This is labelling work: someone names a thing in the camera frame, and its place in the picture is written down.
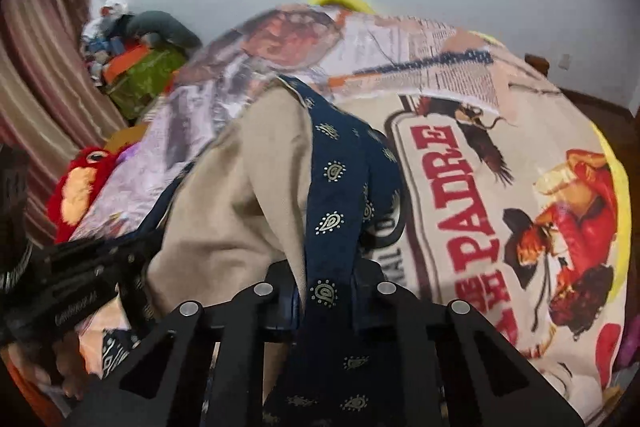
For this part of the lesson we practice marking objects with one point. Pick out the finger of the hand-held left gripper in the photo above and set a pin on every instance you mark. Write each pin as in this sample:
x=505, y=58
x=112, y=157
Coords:
x=135, y=257

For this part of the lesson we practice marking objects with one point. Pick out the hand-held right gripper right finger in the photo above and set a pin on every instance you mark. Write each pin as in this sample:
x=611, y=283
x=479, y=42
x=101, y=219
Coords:
x=385, y=302

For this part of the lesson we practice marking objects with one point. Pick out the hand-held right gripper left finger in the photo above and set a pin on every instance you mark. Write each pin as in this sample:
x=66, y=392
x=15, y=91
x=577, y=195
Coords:
x=277, y=297

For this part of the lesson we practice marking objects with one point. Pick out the navy patterned dress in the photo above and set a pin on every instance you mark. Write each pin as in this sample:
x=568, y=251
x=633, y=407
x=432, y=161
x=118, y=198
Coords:
x=335, y=187

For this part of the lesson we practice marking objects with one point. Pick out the person's left hand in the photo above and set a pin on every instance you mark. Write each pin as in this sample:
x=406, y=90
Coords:
x=72, y=367

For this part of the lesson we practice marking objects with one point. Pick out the red plush toy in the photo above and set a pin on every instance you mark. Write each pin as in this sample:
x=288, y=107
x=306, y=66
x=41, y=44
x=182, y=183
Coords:
x=95, y=157

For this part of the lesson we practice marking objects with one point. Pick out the printed blanket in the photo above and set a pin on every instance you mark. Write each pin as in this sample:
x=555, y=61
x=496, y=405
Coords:
x=475, y=207

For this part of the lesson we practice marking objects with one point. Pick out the orange box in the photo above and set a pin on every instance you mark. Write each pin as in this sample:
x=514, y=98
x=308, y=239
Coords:
x=125, y=62

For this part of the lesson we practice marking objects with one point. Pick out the striped curtain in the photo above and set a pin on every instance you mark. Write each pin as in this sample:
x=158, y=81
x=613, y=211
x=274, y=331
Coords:
x=40, y=57

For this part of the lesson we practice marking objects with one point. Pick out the grey bolster pillow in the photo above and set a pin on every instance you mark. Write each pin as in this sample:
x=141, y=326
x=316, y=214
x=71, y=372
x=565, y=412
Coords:
x=165, y=27

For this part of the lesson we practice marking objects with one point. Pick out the wooden bed post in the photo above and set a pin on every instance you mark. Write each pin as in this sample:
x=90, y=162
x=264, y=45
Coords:
x=537, y=64

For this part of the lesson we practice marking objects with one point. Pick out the wall socket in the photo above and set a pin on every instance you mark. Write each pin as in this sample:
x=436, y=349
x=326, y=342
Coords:
x=564, y=61

